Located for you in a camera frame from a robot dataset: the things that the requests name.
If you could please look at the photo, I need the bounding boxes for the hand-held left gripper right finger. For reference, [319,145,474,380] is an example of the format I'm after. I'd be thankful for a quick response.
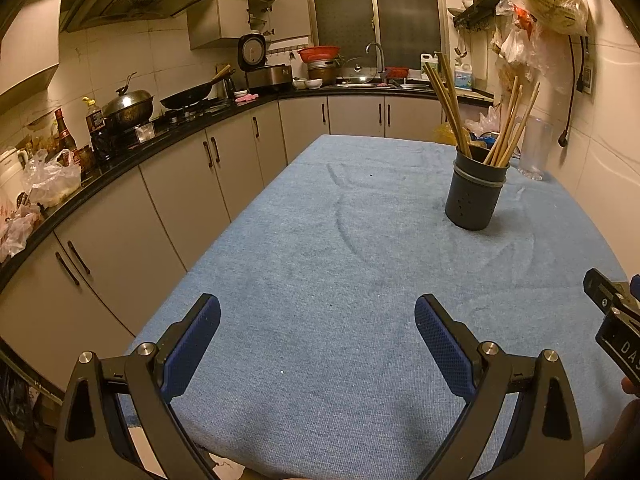
[414,294,586,480]

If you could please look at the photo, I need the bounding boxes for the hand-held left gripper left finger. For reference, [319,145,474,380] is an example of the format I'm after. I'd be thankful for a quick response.
[52,292,222,480]

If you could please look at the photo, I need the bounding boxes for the dark grey utensil holder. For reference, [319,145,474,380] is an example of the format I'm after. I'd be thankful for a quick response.
[445,146,512,231]

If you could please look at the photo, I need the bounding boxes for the bunch of wooden chopsticks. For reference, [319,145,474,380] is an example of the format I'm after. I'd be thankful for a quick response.
[422,52,542,167]

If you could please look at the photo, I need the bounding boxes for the blue tablecloth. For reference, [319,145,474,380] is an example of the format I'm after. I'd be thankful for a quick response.
[117,134,631,478]

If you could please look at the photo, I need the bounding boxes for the clear glass beer mug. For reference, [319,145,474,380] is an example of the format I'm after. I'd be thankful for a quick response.
[517,116,554,182]

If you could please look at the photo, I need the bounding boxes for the beige lower kitchen cabinets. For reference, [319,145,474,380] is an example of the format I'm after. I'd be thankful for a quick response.
[0,95,469,397]

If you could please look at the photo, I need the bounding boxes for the beige kitchen cabinets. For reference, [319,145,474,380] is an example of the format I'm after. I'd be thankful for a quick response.
[0,95,469,397]
[0,0,312,107]

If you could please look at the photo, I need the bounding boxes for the white plastic bag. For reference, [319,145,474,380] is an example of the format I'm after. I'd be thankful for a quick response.
[465,105,501,134]

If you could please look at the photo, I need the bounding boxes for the black kitchen countertop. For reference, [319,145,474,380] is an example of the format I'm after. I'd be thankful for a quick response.
[0,80,496,292]

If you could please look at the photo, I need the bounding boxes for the crumpled plastic bag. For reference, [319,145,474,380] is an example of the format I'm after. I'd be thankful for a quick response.
[0,205,44,261]

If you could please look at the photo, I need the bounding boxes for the yellow plastic bag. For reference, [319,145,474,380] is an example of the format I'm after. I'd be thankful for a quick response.
[432,122,474,146]

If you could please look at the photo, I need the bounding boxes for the clear plastic bag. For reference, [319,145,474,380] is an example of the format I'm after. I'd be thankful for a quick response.
[20,150,82,209]

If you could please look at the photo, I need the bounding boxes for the yellow cap oil bottle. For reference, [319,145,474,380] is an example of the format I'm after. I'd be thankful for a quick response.
[82,97,109,151]

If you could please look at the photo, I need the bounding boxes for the dark sauce bottle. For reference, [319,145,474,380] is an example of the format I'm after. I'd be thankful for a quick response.
[54,108,76,154]

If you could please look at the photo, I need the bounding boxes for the steel pot with lid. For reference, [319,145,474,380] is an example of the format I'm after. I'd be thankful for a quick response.
[102,72,155,131]

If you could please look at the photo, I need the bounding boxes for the black wok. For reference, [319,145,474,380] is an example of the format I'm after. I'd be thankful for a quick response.
[160,65,234,110]

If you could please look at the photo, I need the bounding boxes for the hanging clear plastic bags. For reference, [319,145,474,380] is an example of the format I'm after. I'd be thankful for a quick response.
[492,0,574,97]

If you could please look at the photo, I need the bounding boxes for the blue label detergent bottle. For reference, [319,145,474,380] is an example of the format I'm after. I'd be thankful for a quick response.
[454,57,474,90]

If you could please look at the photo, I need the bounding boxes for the rice cooker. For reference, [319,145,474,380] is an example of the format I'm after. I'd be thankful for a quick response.
[236,31,294,92]

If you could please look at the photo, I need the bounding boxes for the kitchen faucet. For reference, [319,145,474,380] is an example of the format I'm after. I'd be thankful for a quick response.
[366,42,387,84]

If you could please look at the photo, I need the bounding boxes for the stainless steel pot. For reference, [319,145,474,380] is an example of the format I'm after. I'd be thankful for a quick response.
[306,60,337,86]

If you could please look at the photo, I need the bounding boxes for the red plastic basin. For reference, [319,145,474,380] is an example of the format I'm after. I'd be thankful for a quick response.
[297,46,340,64]

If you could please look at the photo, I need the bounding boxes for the beige upper kitchen cabinets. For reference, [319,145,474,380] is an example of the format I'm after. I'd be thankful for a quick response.
[0,0,312,107]

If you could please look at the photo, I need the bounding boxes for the kitchen window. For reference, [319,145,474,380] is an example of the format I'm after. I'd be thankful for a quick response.
[305,0,449,74]

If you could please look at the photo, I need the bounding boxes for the black power plug cable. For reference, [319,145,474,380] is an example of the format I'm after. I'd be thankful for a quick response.
[557,35,592,149]

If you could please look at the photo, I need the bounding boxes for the wall power outlet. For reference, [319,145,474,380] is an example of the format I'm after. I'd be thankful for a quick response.
[577,60,596,95]

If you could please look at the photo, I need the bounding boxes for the wall hook rack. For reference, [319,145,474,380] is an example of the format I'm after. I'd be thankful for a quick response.
[452,0,511,29]

